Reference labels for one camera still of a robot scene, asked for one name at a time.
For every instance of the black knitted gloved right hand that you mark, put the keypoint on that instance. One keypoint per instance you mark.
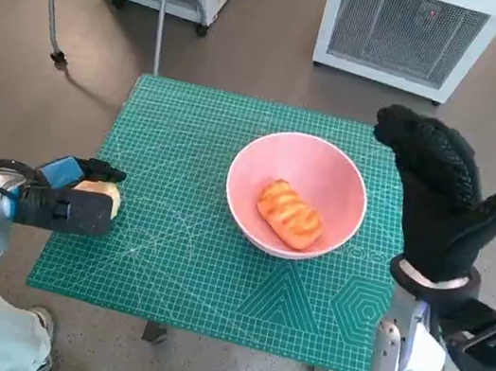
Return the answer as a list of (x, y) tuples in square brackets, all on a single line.
[(440, 210)]

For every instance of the black left hand blue tape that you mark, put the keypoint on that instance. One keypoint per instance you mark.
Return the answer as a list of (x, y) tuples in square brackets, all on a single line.
[(60, 171)]

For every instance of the round toy bread bun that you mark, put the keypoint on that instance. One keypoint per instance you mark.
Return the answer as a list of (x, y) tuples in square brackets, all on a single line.
[(109, 192)]

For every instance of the long striped toy bread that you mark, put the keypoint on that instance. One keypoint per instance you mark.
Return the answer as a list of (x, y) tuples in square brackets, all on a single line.
[(291, 214)]

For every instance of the pink bowl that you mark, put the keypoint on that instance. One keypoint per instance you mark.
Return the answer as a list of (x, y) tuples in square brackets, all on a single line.
[(249, 176)]

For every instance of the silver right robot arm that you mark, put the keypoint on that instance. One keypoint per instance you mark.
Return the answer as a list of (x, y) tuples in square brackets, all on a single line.
[(397, 346)]

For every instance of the green cutting mat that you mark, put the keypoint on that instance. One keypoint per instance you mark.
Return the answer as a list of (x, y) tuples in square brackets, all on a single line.
[(174, 278)]

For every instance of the white unit with grille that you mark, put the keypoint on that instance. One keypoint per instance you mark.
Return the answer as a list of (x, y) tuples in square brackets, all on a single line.
[(399, 34)]

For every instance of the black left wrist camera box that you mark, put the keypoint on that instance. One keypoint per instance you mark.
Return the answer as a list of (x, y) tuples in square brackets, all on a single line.
[(75, 212)]

